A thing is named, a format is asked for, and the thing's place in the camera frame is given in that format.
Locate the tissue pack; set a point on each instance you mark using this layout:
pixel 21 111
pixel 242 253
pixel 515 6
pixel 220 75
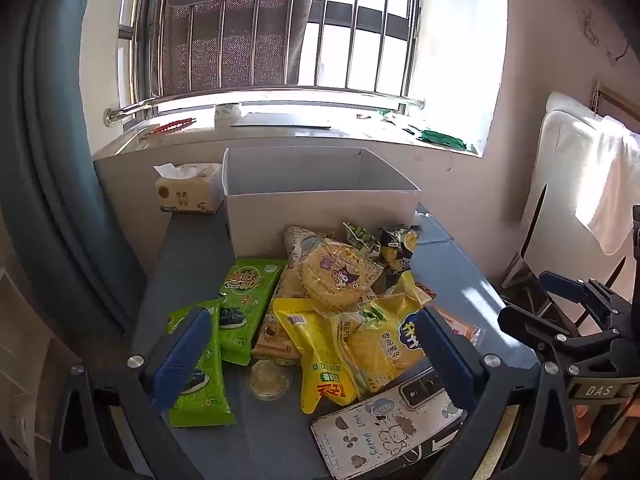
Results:
pixel 187 190

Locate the white paper cup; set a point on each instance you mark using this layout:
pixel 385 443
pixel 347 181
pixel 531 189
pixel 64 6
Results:
pixel 227 112

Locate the brown wafer packet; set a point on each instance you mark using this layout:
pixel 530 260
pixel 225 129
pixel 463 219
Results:
pixel 272 335

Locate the green cloth scraps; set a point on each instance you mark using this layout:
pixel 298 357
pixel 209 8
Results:
pixel 442 139

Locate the white cardboard box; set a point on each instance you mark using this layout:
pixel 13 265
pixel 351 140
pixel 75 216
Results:
pixel 310 220

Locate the green seaweed packet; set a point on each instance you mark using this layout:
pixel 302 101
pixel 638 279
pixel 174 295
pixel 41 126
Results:
pixel 210 402
pixel 245 300

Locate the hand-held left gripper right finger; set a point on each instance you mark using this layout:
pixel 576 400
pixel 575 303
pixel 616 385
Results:
pixel 445 360

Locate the phone with cartoon case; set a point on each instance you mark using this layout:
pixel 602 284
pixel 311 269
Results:
pixel 370 430

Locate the orange snack packet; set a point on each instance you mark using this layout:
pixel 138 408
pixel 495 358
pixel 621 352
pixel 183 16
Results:
pixel 462 331

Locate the black and yellow snack packet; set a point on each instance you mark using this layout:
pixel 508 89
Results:
pixel 397 250

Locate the person's right hand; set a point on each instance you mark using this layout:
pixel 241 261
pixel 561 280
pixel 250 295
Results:
pixel 581 417

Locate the dark flat sheet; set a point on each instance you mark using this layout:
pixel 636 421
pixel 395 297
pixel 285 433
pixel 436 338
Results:
pixel 280 125

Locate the green pea packet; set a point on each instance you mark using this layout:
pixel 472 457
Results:
pixel 361 237

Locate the red beaded stick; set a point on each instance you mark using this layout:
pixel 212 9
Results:
pixel 172 125

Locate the yellow cartoon chip packet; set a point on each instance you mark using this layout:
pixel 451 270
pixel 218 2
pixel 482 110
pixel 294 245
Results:
pixel 335 270

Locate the white folding chair with towel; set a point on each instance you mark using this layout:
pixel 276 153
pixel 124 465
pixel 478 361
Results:
pixel 580 170

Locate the metal window bars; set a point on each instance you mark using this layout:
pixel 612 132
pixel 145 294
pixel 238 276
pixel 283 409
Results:
pixel 380 35

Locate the pale printed snack packet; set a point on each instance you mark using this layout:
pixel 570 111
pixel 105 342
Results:
pixel 295 242

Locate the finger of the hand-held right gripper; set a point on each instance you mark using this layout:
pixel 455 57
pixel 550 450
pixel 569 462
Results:
pixel 565 285
pixel 530 325

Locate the yellow packet with red lettering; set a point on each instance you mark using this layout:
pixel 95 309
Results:
pixel 315 355

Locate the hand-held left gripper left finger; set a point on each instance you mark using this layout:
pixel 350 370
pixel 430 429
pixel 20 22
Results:
pixel 184 352

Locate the steel handrail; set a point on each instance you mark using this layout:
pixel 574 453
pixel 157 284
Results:
pixel 280 94

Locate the grey hanging cloth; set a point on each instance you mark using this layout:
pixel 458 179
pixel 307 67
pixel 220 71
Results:
pixel 225 35

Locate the yellow packet with blue logo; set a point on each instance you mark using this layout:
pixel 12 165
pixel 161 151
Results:
pixel 385 352

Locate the clear jelly cup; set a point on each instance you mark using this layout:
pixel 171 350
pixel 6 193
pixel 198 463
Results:
pixel 270 380

